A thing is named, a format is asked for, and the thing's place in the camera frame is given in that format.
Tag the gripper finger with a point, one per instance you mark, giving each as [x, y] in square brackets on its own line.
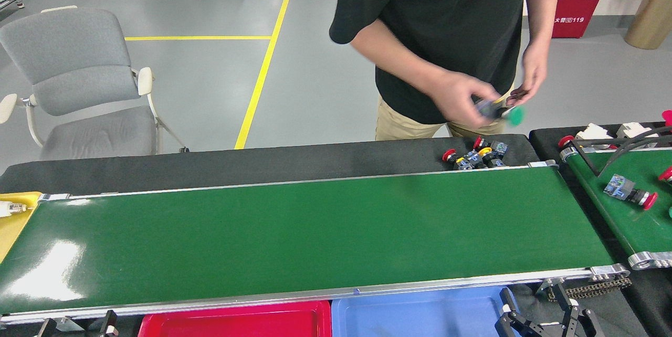
[512, 326]
[572, 321]
[110, 324]
[44, 329]

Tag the person's right forearm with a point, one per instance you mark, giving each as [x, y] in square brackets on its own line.
[394, 59]

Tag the person's left forearm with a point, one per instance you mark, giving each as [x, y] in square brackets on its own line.
[546, 6]

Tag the green feeder conveyor belt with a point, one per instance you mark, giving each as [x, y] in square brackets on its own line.
[630, 221]

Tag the long green conveyor belt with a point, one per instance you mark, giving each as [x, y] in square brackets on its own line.
[315, 232]

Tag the person's right hand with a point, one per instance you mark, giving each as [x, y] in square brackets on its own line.
[457, 95]

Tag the person's left hand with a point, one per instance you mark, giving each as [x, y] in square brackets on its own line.
[535, 72]

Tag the blue plastic bin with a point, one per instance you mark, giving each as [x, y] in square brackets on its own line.
[420, 316]

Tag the yellow plastic bin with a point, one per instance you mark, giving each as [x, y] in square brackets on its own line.
[13, 227]

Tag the white bulb with metal base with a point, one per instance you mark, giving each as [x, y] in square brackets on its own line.
[10, 209]

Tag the red plastic bin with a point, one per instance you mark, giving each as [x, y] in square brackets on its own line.
[236, 324]

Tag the crimson plastic bin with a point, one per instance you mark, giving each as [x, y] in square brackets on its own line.
[668, 118]

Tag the grey office chair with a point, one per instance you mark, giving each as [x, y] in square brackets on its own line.
[79, 64]

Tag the gold plant pot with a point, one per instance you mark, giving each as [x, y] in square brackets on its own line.
[651, 22]

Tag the person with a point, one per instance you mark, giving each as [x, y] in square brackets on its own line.
[446, 11]

